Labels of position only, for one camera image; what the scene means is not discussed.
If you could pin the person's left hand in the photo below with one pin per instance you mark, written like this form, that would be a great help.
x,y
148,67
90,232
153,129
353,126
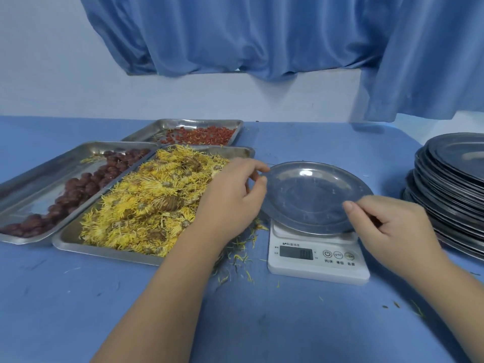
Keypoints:
x,y
227,204

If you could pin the person's right hand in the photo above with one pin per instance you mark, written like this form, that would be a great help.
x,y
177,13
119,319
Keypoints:
x,y
401,234

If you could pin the stack of steel plates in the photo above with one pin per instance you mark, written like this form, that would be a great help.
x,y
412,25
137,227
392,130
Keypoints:
x,y
450,185

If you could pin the pile of yellow chrysanthemums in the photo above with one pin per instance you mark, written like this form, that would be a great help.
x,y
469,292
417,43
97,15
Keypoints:
x,y
151,204

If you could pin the round steel plate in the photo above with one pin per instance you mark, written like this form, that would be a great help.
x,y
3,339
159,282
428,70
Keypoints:
x,y
306,196

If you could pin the white digital kitchen scale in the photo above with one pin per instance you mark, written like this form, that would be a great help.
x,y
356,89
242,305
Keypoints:
x,y
314,268

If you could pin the person's left forearm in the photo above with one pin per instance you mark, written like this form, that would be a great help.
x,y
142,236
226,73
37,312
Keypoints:
x,y
162,306

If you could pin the rectangular steel tray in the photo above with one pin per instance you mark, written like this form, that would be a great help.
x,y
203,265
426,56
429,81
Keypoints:
x,y
151,128
75,247
34,185

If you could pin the wide blue curtain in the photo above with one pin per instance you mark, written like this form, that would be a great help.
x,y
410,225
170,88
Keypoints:
x,y
245,33

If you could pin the narrow blue curtain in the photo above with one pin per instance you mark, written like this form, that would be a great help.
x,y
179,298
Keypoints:
x,y
435,64

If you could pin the blue tablecloth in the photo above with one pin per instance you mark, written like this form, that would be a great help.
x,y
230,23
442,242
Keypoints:
x,y
75,310

